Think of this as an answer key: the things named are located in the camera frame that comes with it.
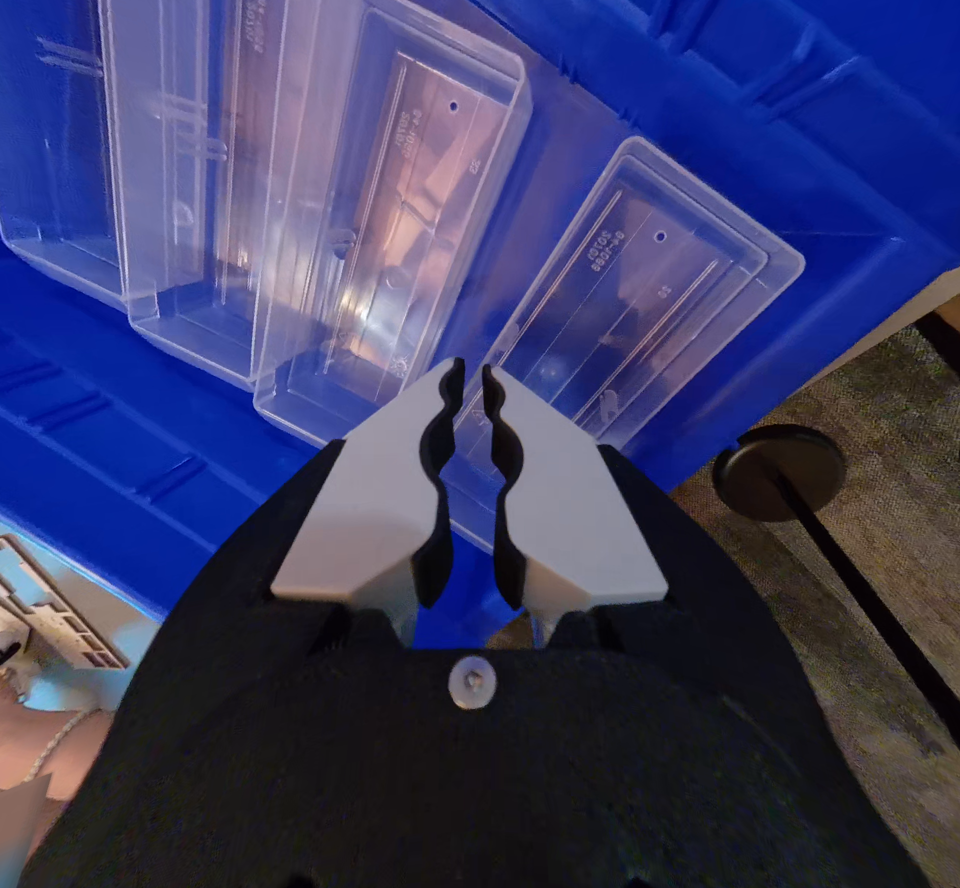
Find black stanchion post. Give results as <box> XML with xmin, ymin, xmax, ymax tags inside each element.
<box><xmin>712</xmin><ymin>424</ymin><xmax>960</xmax><ymax>735</ymax></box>

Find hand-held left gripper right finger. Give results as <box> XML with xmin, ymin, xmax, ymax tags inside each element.
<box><xmin>481</xmin><ymin>363</ymin><xmax>670</xmax><ymax>651</ymax></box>

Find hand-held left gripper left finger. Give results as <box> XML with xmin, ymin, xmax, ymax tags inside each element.
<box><xmin>268</xmin><ymin>357</ymin><xmax>466</xmax><ymax>645</ymax></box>

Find clear plastic drawer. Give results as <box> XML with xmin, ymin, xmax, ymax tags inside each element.
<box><xmin>442</xmin><ymin>136</ymin><xmax>807</xmax><ymax>555</ymax></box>
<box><xmin>0</xmin><ymin>0</ymin><xmax>132</xmax><ymax>315</ymax></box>
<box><xmin>251</xmin><ymin>0</ymin><xmax>535</xmax><ymax>450</ymax></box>
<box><xmin>90</xmin><ymin>0</ymin><xmax>361</xmax><ymax>390</ymax></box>

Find blue plastic bin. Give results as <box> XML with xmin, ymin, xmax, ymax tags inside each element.
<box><xmin>0</xmin><ymin>0</ymin><xmax>960</xmax><ymax>653</ymax></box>

